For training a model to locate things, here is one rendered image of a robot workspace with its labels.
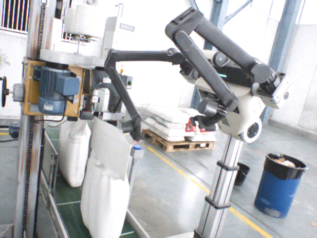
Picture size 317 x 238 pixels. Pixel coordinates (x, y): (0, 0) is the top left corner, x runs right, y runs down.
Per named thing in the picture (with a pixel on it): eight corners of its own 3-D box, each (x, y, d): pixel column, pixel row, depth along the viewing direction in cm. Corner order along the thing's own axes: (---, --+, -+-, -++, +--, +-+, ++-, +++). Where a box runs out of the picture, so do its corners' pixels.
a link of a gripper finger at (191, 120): (179, 124, 120) (192, 114, 113) (191, 124, 124) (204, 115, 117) (183, 137, 117) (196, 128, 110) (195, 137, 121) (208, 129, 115)
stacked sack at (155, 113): (184, 119, 489) (186, 112, 486) (155, 117, 454) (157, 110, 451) (172, 113, 525) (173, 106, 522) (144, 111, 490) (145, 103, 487)
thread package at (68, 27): (89, 38, 160) (93, 11, 156) (66, 33, 152) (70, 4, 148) (82, 37, 172) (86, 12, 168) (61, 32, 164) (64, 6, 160)
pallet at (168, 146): (213, 148, 506) (215, 141, 503) (165, 152, 434) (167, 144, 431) (186, 134, 570) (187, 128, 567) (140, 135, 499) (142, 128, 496)
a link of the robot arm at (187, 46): (184, 26, 79) (173, 19, 88) (171, 39, 80) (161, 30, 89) (243, 104, 104) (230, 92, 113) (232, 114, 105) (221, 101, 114)
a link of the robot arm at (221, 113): (230, 116, 107) (228, 106, 110) (218, 112, 104) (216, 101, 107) (219, 124, 112) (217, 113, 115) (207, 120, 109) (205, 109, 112)
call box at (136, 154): (143, 157, 184) (144, 149, 183) (133, 158, 179) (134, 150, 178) (137, 153, 190) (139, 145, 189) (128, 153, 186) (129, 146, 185)
